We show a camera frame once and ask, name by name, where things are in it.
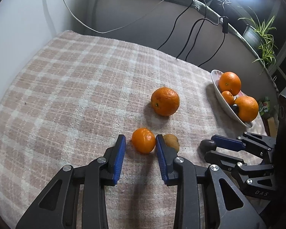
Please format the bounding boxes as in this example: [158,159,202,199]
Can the rough large orange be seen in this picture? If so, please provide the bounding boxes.
[235,96,259,123]

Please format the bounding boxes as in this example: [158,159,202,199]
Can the small mandarin with stem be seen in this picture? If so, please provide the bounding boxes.
[221,90,234,106]

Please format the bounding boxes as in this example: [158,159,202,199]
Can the green brown kiwi fruit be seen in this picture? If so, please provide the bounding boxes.
[163,134,180,152]

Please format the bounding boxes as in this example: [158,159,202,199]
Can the small smooth mandarin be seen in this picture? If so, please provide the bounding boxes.
[131,128,156,154]

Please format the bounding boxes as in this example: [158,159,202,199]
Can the medium orange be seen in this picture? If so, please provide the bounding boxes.
[151,87,180,117]

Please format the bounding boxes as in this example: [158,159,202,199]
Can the dark purple plum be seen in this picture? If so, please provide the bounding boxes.
[199,139,217,154]

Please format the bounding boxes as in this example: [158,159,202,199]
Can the green snack packet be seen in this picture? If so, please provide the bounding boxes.
[258,97,270,117]

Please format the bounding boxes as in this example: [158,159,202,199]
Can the smooth large orange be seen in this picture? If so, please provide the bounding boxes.
[219,72,241,96]

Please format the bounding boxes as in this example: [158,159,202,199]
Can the floral white plate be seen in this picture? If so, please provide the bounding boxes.
[211,69,253,128]

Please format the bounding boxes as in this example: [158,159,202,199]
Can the potted spider plant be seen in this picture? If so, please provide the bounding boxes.
[238,6,277,69]

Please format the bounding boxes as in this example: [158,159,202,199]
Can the pink plaid tablecloth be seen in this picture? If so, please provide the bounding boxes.
[0,29,269,229]

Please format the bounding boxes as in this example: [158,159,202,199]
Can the black cable right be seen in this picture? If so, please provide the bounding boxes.
[197,31,227,67]

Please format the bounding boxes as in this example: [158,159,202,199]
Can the black cable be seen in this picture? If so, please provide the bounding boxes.
[175,0,220,62]
[197,31,227,67]
[157,0,194,51]

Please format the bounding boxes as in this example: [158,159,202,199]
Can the black inline cable box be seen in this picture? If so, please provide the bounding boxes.
[222,16,229,34]

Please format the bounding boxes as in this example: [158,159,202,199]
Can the black cable middle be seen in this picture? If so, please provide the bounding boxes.
[175,0,220,62]

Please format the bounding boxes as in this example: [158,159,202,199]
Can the black cable left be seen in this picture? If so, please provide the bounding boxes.
[157,0,194,51]

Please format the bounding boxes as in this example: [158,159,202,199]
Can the white charging cable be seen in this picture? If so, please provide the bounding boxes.
[58,0,182,35]

